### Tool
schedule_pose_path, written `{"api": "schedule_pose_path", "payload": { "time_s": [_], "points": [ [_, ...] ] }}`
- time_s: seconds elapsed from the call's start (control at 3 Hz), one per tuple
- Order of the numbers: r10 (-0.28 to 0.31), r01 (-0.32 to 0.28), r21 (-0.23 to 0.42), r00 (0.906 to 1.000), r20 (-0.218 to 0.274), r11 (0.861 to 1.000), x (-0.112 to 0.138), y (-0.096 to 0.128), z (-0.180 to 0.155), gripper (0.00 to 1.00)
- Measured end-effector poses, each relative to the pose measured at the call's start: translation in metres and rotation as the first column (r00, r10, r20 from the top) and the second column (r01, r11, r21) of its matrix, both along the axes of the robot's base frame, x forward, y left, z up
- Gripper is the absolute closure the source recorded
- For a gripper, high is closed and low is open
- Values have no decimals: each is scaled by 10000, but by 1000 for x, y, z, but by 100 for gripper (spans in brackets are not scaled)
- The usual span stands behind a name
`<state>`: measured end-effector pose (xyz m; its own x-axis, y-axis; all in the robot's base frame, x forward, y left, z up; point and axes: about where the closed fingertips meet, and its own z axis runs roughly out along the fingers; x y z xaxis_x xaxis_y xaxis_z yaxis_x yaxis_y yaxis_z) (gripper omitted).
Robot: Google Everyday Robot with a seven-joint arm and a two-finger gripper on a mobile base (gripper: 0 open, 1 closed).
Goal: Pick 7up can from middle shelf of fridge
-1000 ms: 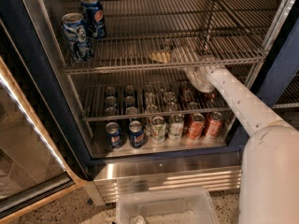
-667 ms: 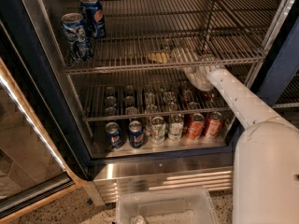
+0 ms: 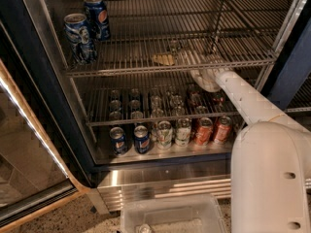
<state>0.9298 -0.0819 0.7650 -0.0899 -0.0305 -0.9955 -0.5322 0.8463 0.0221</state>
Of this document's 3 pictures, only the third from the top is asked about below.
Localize red soda can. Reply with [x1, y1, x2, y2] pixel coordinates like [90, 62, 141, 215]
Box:
[213, 116, 232, 144]
[194, 117, 213, 146]

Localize clear plastic bin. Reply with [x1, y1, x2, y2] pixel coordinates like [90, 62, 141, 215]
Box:
[121, 194, 228, 233]

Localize front blue pepsi can top shelf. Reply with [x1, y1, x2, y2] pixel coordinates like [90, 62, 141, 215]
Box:
[64, 14, 97, 65]

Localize green white can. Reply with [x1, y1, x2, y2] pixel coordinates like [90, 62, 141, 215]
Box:
[156, 120, 173, 150]
[175, 118, 191, 147]

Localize left green white can bottom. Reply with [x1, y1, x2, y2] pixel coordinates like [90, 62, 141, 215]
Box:
[156, 120, 173, 150]

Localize right red soda can bottom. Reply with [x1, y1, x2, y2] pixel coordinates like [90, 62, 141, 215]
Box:
[213, 116, 232, 144]

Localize rear blue pepsi can top shelf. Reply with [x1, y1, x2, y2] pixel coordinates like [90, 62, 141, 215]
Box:
[84, 0, 111, 41]

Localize wire fridge shelf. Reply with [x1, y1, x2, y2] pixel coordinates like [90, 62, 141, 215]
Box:
[67, 0, 293, 78]
[85, 66, 263, 128]

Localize left red soda can bottom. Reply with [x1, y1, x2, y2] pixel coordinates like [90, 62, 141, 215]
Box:
[194, 117, 213, 146]

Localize blue pepsi can shelf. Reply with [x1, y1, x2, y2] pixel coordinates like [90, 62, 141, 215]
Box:
[84, 0, 111, 41]
[64, 14, 97, 65]

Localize middle wire fridge shelf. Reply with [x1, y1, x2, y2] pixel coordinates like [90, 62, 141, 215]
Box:
[85, 66, 263, 128]

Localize left blue pepsi can bottom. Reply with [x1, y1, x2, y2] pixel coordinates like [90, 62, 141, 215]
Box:
[110, 127, 127, 155]

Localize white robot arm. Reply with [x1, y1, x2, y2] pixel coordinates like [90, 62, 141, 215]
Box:
[190, 67, 311, 233]

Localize open glass fridge door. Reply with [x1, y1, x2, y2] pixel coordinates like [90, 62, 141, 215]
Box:
[0, 30, 88, 233]

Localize top wire fridge shelf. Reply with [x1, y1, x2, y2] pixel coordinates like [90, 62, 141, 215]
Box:
[67, 0, 293, 78]

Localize stainless fridge base grille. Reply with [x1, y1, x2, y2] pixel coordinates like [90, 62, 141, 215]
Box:
[95, 152, 311, 213]

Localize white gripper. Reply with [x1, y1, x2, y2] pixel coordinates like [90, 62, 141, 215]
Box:
[153, 50, 225, 92]

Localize right green white can bottom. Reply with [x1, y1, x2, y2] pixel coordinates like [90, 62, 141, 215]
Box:
[175, 118, 191, 147]

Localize right blue pepsi can bottom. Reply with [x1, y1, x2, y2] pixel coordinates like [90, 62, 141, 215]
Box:
[134, 125, 150, 154]

